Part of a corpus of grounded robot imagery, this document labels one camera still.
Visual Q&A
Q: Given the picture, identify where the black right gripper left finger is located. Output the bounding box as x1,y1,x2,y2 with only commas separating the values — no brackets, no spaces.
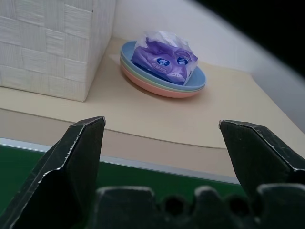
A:
0,116,106,229

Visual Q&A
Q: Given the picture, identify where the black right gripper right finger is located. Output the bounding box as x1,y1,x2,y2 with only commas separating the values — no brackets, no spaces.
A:
218,119,305,198

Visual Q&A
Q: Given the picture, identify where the green board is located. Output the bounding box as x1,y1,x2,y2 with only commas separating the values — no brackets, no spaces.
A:
0,145,242,214

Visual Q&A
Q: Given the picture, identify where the blue plastic plate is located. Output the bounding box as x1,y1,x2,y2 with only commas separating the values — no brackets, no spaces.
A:
121,41,206,89

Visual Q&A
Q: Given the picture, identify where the green plastic plate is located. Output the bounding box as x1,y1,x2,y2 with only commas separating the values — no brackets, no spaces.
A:
120,57,205,93

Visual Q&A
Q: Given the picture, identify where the pink plastic plate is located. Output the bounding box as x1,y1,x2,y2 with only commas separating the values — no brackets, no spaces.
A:
121,64,203,99

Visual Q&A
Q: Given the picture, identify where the white woven storage box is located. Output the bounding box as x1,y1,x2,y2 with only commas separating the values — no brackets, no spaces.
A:
0,0,117,103

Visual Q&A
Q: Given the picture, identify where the purple tissue pack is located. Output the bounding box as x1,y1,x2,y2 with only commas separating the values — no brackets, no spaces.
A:
132,30,199,86

